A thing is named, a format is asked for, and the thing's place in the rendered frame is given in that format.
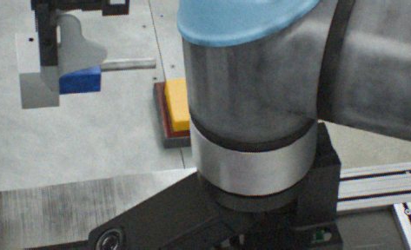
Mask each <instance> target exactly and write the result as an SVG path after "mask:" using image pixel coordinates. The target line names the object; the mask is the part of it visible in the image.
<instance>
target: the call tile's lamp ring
mask: <svg viewBox="0 0 411 250"><path fill-rule="evenodd" d="M164 86H165V82H156V92H157V95H158V99H159V106H160V110H161V113H162V121H163V125H164V132H165V135H166V138H167V139H168V138H174V137H183V136H191V134H190V131H178V132H171V130H170V123H169V118H168V110H167V107H166V104H165V101H164V94H163V92H162V87H164Z"/></svg>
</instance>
